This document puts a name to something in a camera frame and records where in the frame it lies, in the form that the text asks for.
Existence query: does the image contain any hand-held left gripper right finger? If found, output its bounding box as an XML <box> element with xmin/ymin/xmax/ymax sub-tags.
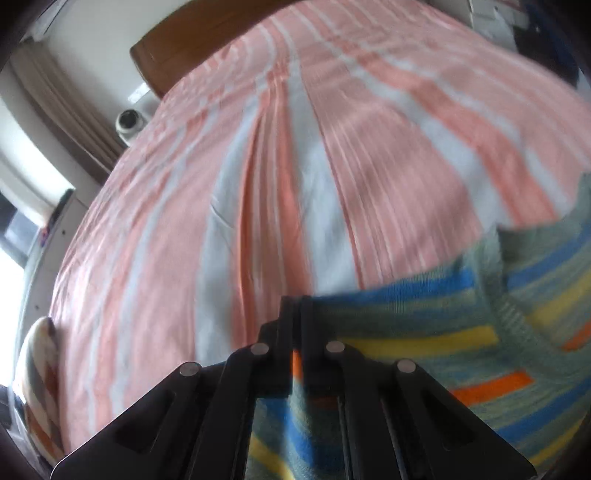
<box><xmin>300</xmin><ymin>297</ymin><xmax>539</xmax><ymax>480</ymax></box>

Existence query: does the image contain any black bag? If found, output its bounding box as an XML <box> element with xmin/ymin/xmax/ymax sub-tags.
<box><xmin>512</xmin><ymin>16</ymin><xmax>578</xmax><ymax>86</ymax></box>

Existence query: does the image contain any white drawer cabinet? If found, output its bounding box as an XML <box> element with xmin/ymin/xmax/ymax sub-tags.
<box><xmin>21</xmin><ymin>188</ymin><xmax>94</xmax><ymax>326</ymax></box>

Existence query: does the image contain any pink white striped bedspread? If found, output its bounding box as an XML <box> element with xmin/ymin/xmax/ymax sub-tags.
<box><xmin>48</xmin><ymin>0</ymin><xmax>589</xmax><ymax>455</ymax></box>

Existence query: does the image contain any multicolour striped knit sweater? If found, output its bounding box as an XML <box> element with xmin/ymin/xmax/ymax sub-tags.
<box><xmin>245</xmin><ymin>173</ymin><xmax>591</xmax><ymax>480</ymax></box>

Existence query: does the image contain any brown wooden headboard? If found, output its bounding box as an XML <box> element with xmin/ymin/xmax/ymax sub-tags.
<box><xmin>130</xmin><ymin>0</ymin><xmax>305</xmax><ymax>100</ymax></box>

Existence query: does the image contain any white security camera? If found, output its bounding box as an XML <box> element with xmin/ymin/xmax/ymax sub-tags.
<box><xmin>115</xmin><ymin>109</ymin><xmax>149</xmax><ymax>144</ymax></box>

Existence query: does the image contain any beige curtain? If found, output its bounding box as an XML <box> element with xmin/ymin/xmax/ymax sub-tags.
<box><xmin>9</xmin><ymin>43</ymin><xmax>126</xmax><ymax>175</ymax></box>

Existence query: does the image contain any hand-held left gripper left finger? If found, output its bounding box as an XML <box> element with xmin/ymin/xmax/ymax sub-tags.
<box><xmin>50</xmin><ymin>296</ymin><xmax>302</xmax><ymax>480</ymax></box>

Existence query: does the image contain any striped pillow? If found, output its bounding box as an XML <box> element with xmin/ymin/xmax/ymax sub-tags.
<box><xmin>13</xmin><ymin>316</ymin><xmax>66</xmax><ymax>468</ymax></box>

